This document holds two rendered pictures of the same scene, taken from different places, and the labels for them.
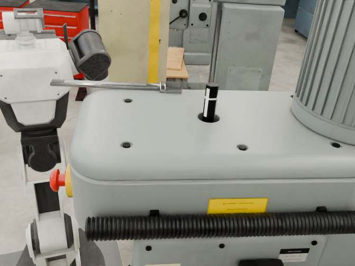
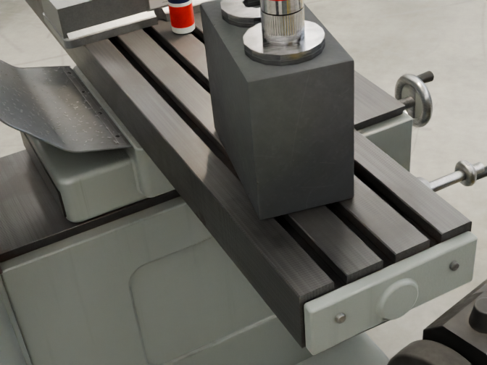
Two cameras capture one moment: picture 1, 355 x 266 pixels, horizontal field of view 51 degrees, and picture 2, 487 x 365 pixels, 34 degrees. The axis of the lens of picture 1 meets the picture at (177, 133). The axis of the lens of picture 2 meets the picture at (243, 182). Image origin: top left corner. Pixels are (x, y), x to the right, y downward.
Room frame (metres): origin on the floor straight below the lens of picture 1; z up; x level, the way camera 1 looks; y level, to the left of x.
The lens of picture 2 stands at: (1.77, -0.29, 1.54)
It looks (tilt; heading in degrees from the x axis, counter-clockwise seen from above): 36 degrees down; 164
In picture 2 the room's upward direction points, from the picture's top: 6 degrees counter-clockwise
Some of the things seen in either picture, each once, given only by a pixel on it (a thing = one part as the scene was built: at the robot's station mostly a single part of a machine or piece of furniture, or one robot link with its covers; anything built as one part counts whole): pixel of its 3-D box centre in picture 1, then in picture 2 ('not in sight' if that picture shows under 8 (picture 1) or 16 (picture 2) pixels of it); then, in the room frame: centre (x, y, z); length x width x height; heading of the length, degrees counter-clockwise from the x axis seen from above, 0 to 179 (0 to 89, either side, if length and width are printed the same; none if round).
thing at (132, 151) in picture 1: (212, 156); not in sight; (0.55, -0.06, 1.81); 0.47 x 0.26 x 0.16; 98
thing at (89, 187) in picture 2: not in sight; (172, 112); (0.55, -0.05, 0.80); 0.50 x 0.35 x 0.12; 98
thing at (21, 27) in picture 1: (21, 26); not in sight; (1.18, 0.52, 1.84); 0.10 x 0.07 x 0.09; 111
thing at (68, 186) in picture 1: (73, 180); not in sight; (0.52, 0.18, 1.76); 0.06 x 0.02 x 0.06; 8
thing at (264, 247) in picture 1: (218, 210); not in sight; (0.56, -0.09, 1.68); 0.34 x 0.24 x 0.10; 98
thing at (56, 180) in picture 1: (59, 180); not in sight; (0.52, 0.20, 1.76); 0.04 x 0.03 x 0.04; 8
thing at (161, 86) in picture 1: (117, 84); not in sight; (0.64, 0.12, 1.89); 0.24 x 0.04 x 0.01; 95
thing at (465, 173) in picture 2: not in sight; (450, 179); (0.62, 0.49, 0.52); 0.22 x 0.06 x 0.06; 98
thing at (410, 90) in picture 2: not in sight; (399, 106); (0.48, 0.44, 0.64); 0.16 x 0.12 x 0.12; 98
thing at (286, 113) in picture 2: not in sight; (275, 93); (0.96, 0.00, 1.04); 0.22 x 0.12 x 0.20; 176
